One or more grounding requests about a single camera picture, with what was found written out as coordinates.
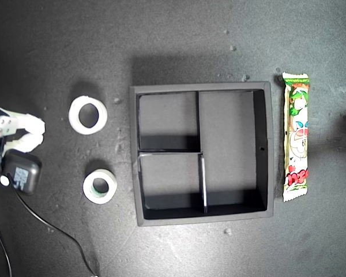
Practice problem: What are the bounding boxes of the plain white tape roll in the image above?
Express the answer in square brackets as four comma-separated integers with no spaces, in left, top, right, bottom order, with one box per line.
[68,95,108,135]

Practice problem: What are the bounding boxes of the green snack bar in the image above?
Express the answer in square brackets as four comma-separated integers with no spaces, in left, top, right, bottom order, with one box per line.
[281,72,311,203]

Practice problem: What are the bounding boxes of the white tape roll green core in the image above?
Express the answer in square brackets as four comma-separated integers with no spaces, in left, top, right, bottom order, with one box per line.
[82,169,118,205]

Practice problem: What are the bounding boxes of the black compartment tray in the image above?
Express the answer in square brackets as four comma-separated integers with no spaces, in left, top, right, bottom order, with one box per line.
[129,81,275,227]

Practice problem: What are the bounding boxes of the thin black cable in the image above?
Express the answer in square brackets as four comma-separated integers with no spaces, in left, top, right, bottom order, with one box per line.
[0,215,12,277]

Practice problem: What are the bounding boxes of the black camera cable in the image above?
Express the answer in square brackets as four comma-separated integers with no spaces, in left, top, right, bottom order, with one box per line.
[5,172,98,277]

